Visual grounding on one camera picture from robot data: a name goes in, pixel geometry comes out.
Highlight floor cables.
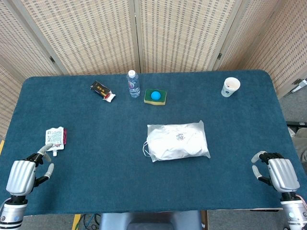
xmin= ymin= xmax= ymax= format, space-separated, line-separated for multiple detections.
xmin=79 ymin=213 xmax=102 ymax=230

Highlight translucent white plastic bag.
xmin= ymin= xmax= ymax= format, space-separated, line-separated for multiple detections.
xmin=143 ymin=120 xmax=211 ymax=163

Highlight clear plastic water bottle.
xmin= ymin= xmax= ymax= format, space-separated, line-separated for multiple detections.
xmin=126 ymin=69 xmax=141 ymax=98

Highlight white floral paper cup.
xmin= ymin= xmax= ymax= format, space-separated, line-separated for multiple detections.
xmin=221 ymin=77 xmax=241 ymax=98

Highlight white garment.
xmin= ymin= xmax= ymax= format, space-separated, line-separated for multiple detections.
xmin=143 ymin=124 xmax=208 ymax=161

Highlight woven folding screen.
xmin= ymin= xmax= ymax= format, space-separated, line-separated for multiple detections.
xmin=0 ymin=0 xmax=307 ymax=142

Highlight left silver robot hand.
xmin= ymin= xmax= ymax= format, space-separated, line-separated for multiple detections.
xmin=6 ymin=143 xmax=55 ymax=198

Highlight white red spout pouch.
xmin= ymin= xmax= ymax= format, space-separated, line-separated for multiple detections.
xmin=45 ymin=126 xmax=68 ymax=157

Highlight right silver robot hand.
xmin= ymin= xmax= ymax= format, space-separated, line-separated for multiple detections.
xmin=251 ymin=150 xmax=301 ymax=194

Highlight silver metal bracket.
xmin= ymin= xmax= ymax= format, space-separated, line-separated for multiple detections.
xmin=291 ymin=78 xmax=307 ymax=93

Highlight grey beige fabric bundle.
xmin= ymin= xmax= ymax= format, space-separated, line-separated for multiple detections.
xmin=292 ymin=128 xmax=307 ymax=166

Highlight black equipment bar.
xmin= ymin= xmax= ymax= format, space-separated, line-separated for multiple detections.
xmin=286 ymin=121 xmax=307 ymax=128

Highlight green yellow sponge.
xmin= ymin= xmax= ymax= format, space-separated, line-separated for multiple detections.
xmin=143 ymin=88 xmax=167 ymax=106

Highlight black snack packet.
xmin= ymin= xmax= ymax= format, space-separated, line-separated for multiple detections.
xmin=90 ymin=80 xmax=116 ymax=104

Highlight blue felt tablecloth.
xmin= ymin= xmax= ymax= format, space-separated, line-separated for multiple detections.
xmin=0 ymin=69 xmax=292 ymax=216

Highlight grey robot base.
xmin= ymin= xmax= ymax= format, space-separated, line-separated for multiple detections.
xmin=98 ymin=210 xmax=202 ymax=230

